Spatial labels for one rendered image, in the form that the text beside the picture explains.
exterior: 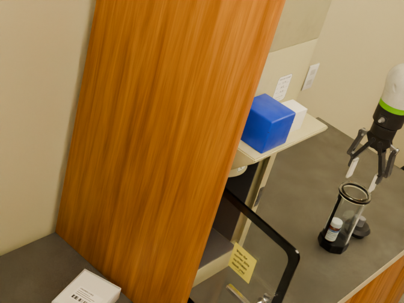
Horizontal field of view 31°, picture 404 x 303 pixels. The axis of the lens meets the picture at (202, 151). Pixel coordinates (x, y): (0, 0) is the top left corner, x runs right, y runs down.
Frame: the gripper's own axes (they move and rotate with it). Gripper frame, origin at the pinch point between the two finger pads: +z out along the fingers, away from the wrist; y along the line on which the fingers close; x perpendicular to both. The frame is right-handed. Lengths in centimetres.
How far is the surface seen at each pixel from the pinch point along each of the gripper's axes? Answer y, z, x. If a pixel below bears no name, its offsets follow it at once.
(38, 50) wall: -56, -33, -88
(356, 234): 3.1, 25.9, 9.5
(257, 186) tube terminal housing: -15.7, 0.8, -35.2
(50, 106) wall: -56, -15, -82
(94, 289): -26, 25, -84
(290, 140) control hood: -3, -28, -52
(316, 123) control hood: -4.2, -28.5, -37.4
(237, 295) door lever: 10, 2, -74
